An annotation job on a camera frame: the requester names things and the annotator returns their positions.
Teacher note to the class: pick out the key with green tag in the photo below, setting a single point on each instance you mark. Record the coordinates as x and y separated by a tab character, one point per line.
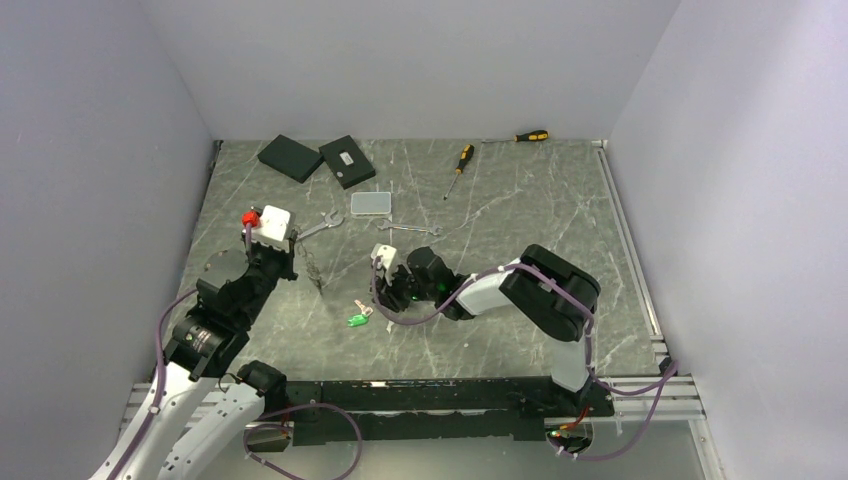
362	317

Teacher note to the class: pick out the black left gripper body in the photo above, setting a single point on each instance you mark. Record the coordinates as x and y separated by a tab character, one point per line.
269	264

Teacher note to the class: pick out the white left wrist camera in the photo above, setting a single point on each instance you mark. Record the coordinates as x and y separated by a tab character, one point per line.
275	226

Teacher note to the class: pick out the small silver wrench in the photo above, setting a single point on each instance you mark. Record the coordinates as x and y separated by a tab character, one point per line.
386	224

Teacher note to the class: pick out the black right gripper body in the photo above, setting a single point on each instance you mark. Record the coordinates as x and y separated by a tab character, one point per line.
402	289

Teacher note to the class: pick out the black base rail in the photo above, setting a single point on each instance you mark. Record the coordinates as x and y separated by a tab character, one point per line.
521	408

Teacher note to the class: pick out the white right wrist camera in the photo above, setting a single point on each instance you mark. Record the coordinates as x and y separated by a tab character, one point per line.
384	258

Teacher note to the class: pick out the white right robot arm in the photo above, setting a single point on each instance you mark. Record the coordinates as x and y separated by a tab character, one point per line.
556	296

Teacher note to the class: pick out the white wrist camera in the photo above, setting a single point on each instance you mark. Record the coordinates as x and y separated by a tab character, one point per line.
275	226
384	258

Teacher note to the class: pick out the black box with label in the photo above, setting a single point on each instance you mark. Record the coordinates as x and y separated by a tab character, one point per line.
347	161

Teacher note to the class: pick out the white network switch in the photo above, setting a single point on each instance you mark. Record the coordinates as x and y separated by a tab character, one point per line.
371	204

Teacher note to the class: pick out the black flat box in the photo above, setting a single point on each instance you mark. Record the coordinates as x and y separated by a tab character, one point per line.
290	158

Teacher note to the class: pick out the large silver wrench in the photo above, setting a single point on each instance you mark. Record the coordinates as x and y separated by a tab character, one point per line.
330	220

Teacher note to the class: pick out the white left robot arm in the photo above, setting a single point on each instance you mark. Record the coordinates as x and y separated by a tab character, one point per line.
230	293

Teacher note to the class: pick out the orange black screwdriver at wall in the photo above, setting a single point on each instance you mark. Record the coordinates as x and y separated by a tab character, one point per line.
528	137

